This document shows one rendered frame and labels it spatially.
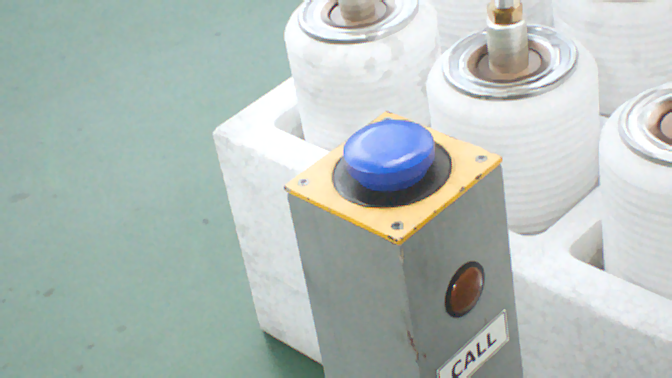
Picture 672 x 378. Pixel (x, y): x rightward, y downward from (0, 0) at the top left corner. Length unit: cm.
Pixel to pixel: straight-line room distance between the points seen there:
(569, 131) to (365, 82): 13
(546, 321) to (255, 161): 23
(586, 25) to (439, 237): 28
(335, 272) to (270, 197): 28
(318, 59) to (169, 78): 51
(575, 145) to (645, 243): 8
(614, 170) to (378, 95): 18
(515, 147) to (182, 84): 60
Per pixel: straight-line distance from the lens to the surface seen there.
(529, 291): 75
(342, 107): 84
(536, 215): 79
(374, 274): 59
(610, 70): 85
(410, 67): 83
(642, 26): 83
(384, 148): 59
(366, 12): 85
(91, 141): 126
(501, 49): 77
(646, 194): 70
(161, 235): 112
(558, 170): 78
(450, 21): 92
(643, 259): 73
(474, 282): 62
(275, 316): 98
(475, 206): 60
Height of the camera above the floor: 67
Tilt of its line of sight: 36 degrees down
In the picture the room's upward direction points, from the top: 10 degrees counter-clockwise
